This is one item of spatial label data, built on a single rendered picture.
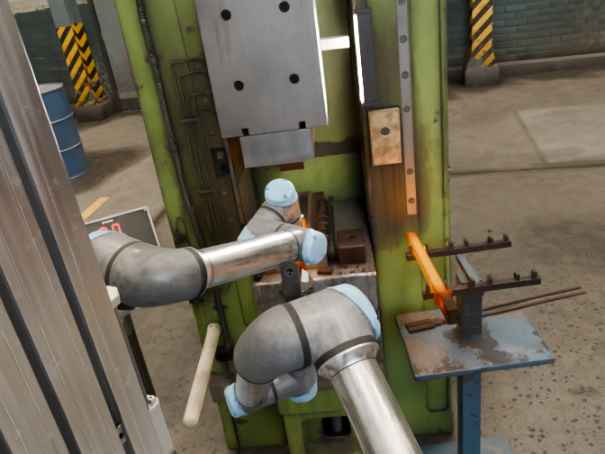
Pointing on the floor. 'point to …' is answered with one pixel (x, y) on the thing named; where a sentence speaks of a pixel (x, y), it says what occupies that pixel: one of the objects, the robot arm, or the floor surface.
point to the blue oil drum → (64, 129)
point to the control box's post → (138, 355)
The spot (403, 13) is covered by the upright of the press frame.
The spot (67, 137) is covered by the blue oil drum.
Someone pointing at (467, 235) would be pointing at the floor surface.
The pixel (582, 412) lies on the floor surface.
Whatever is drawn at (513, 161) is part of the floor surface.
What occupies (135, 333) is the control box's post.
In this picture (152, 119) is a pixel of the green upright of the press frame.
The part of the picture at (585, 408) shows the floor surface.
